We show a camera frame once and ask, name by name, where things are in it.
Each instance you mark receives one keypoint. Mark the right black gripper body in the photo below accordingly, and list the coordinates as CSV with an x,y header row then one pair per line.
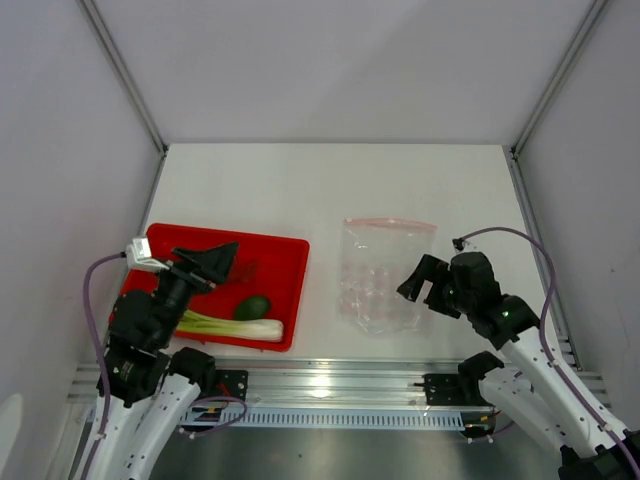
x,y
456,300

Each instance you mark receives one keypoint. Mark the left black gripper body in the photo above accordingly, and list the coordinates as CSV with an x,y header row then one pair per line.
x,y
178,286

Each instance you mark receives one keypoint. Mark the red toy lobster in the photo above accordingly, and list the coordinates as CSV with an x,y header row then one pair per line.
x,y
243,273

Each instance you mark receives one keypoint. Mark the clear zip top bag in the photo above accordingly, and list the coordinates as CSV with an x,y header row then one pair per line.
x,y
377,255

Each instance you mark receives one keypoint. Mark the red plastic tray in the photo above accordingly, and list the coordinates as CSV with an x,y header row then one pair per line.
x,y
280,277

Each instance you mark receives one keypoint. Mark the green avocado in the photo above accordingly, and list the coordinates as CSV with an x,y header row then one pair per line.
x,y
252,308

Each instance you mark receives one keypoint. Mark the green celery stalk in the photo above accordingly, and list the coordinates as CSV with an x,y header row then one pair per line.
x,y
269,330

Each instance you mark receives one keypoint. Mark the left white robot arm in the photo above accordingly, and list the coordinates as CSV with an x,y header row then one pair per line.
x,y
142,392

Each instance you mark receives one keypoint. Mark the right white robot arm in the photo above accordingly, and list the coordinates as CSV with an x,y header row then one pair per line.
x,y
521,376

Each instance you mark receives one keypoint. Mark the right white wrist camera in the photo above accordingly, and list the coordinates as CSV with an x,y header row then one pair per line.
x,y
460,244

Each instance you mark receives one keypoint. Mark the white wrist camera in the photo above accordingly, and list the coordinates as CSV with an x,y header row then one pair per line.
x,y
460,244
139,256

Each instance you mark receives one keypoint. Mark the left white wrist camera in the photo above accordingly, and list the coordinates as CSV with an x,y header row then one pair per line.
x,y
139,256

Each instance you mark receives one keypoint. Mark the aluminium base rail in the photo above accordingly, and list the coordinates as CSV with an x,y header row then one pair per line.
x,y
294,383

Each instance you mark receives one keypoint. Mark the slotted cable duct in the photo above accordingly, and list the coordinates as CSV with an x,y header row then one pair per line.
x,y
413,418

